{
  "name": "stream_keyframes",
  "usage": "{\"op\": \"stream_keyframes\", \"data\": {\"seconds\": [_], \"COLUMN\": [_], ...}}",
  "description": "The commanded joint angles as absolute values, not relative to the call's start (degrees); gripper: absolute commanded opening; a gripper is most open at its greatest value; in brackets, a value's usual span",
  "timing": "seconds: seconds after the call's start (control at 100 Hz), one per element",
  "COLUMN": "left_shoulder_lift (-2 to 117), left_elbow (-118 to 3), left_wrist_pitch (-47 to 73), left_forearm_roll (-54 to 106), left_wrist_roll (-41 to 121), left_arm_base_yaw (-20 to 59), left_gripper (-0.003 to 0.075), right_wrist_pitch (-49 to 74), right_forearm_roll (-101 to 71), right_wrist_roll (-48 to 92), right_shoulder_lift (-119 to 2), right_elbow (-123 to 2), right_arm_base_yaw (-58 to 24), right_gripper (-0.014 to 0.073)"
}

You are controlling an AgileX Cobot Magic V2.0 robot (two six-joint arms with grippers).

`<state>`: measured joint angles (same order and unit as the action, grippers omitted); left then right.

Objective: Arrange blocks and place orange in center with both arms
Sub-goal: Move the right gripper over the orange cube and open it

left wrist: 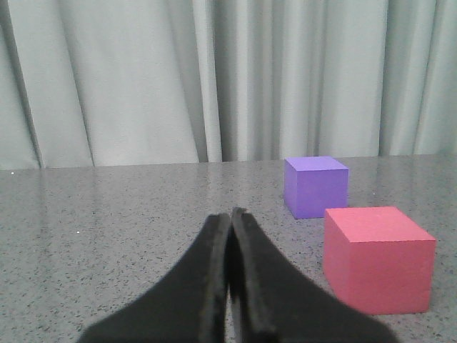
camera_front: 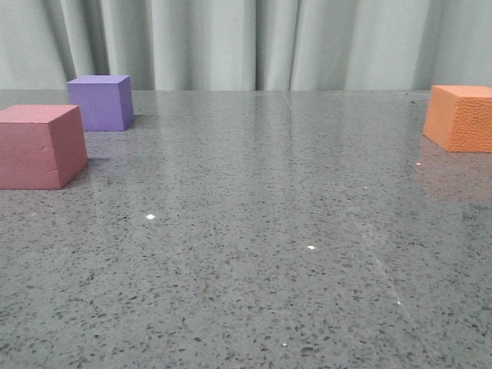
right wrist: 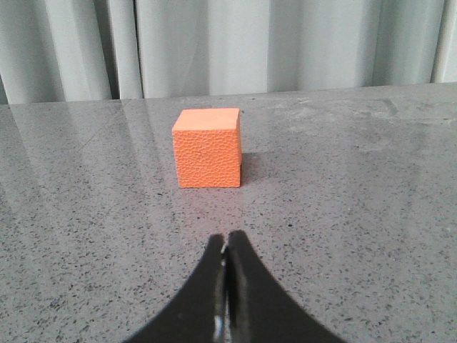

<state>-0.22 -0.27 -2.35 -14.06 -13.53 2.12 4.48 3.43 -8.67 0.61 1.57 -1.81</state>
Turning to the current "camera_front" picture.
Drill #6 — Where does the orange foam cube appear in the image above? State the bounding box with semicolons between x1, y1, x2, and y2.
423;85;491;153

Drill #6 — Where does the pale green curtain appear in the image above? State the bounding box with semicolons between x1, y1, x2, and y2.
1;1;491;91

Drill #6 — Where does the purple foam cube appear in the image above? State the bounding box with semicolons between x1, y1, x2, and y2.
67;75;134;131

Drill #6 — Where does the pink foam cube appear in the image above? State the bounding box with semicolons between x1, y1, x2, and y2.
1;105;88;189

